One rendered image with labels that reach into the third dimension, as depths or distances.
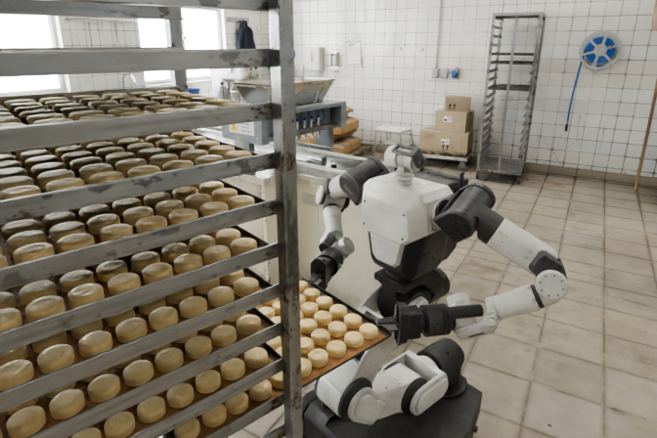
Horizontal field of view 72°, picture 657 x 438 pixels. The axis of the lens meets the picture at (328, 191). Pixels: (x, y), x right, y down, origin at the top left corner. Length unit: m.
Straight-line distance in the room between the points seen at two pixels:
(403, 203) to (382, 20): 5.33
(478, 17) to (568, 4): 0.97
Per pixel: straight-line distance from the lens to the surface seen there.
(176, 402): 0.99
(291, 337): 0.97
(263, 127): 2.36
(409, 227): 1.35
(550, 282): 1.30
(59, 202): 0.71
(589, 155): 6.13
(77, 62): 0.69
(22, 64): 0.68
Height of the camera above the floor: 1.53
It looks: 18 degrees down
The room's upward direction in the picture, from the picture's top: straight up
